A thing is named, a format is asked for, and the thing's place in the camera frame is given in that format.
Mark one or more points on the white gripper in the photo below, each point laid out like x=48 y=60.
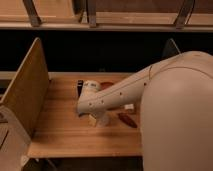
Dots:
x=98 y=119

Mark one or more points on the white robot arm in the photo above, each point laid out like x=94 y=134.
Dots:
x=176 y=110

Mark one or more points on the white eraser block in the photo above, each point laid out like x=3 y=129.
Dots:
x=129 y=107

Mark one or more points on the dark red knife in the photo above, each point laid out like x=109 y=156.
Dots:
x=127 y=120

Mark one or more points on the red orange bowl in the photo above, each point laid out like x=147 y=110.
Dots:
x=104 y=85

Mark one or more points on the left wooden divider panel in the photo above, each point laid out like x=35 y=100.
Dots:
x=23 y=99

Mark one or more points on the right dark divider panel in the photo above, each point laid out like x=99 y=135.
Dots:
x=170 y=49

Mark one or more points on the wooden upper shelf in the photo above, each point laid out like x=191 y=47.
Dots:
x=108 y=15

